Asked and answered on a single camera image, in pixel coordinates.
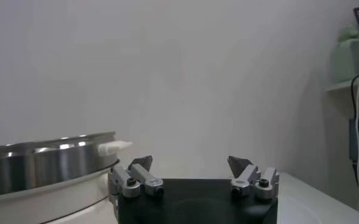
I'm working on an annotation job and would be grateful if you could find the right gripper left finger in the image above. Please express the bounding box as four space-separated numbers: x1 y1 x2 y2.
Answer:
107 155 165 200

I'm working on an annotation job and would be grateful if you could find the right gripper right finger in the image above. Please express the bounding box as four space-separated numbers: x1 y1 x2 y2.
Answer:
227 155 280 201

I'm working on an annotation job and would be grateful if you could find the stainless steel steamer basket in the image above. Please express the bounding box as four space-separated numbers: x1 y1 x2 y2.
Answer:
0 131 133 198

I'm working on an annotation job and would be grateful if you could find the white round plate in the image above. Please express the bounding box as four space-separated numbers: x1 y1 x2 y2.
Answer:
277 194 338 224

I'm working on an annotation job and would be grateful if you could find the white electric cooker pot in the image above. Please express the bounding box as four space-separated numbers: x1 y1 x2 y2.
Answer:
0 161 121 224

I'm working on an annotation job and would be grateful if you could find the white shelf table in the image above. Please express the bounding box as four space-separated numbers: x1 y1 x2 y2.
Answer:
325 74 359 94

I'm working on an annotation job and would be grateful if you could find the pale green appliance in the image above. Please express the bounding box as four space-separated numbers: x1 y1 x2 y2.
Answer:
333 26 359 85

